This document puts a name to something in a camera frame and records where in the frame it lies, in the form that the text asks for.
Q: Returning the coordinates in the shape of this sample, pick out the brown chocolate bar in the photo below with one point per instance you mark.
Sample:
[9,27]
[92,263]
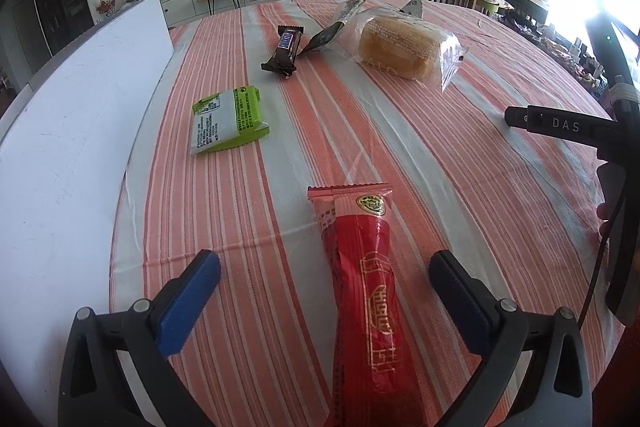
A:
[283,49]

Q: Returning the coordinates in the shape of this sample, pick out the clear bag of bread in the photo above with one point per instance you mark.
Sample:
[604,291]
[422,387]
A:
[400,44]

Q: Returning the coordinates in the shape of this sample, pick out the white cardboard box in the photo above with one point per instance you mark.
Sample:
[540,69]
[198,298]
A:
[65,157]

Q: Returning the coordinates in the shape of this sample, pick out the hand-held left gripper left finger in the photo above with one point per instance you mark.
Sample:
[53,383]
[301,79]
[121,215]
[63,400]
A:
[192,297]

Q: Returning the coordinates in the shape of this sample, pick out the long dark snack packet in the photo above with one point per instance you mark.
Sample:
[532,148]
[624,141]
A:
[330,29]

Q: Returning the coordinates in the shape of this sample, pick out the pile of packaged goods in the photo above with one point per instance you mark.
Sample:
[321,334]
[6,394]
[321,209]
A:
[570,57]

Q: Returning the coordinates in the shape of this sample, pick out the red snack packet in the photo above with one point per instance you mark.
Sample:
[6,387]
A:
[365,307]

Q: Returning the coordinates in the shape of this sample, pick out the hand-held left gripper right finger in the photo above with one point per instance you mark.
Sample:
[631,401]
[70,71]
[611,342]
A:
[457,302]

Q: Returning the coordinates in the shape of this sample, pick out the person's right hand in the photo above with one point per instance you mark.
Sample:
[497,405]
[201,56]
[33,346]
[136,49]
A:
[603,219]

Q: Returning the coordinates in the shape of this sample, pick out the orange striped tablecloth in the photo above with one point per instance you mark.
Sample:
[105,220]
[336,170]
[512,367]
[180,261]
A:
[280,157]

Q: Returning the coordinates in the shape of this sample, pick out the green and white snack packet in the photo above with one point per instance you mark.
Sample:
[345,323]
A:
[227,122]

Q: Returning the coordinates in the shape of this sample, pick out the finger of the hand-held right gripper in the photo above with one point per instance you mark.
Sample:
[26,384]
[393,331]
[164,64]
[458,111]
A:
[560,124]

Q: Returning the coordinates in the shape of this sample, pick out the silver triangular packet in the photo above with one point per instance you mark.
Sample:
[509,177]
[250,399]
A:
[414,8]

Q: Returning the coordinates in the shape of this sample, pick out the red flowers in vase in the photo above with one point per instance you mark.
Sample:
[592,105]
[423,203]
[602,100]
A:
[106,4]

